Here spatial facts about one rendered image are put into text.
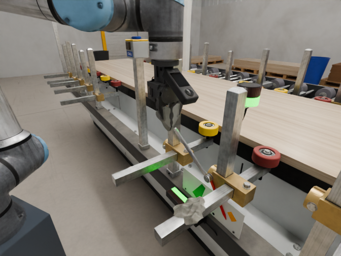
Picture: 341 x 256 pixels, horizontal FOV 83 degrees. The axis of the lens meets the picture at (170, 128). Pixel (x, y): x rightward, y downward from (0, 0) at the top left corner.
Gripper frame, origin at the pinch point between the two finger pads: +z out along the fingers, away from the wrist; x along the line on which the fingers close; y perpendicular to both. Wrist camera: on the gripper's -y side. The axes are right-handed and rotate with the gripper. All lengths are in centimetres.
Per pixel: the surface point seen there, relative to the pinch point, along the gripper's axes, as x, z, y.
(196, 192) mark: -5.6, 23.6, -8.0
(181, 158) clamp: -5.6, 14.1, 0.6
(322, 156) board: -35.4, 7.6, -31.5
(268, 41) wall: -729, 0, 374
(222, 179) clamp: -5.6, 11.0, -17.5
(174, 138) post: -6.9, 9.4, 7.0
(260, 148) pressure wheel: -23.2, 6.9, -17.7
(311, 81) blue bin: -556, 82, 144
